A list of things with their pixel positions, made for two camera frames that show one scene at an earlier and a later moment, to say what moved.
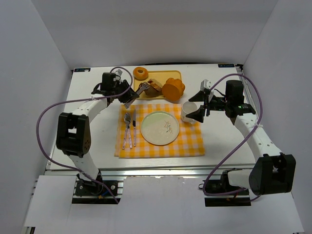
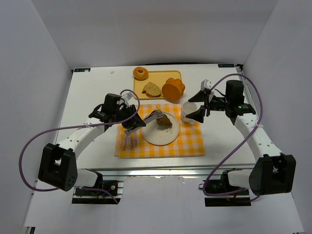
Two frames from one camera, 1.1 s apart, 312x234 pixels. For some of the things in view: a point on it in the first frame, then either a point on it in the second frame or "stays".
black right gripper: (207, 105) stays
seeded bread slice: (156, 84) to (151, 90)
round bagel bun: (140, 73) stays
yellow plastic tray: (161, 76) stays
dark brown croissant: (151, 92) to (165, 122)
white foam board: (156, 205) stays
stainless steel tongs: (142, 86) to (155, 115)
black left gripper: (124, 90) to (131, 115)
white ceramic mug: (187, 107) stays
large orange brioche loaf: (173, 89) stays
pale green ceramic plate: (160, 127) stays
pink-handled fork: (127, 118) to (124, 145)
